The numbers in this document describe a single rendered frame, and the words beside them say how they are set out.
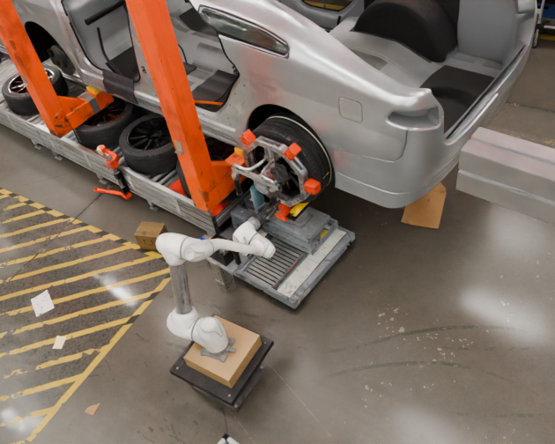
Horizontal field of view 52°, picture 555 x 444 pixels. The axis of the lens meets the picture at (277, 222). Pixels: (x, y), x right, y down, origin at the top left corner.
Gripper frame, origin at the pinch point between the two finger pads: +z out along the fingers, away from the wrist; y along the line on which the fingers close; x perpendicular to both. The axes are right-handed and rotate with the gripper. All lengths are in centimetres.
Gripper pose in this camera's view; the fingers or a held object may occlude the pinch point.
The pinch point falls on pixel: (274, 203)
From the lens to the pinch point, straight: 391.9
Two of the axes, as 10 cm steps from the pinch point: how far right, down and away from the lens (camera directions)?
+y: 7.8, 3.7, -5.1
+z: 6.1, -6.2, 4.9
